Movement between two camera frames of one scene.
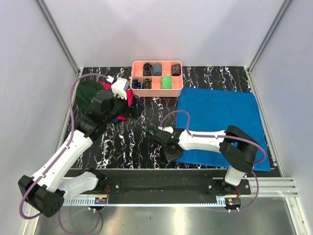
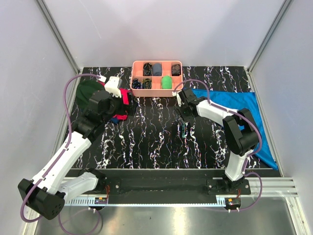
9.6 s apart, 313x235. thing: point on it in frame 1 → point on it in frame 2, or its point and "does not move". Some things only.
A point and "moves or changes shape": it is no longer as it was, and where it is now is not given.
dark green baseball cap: (86, 90) does not move
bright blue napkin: (200, 110) moves or changes shape
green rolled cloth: (166, 82) does not move
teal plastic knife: (148, 130) → (183, 134)
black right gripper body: (170, 155) → (183, 112)
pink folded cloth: (129, 95) does not move
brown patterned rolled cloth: (176, 70) does not move
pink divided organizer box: (157, 78) does not move
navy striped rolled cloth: (136, 84) does not move
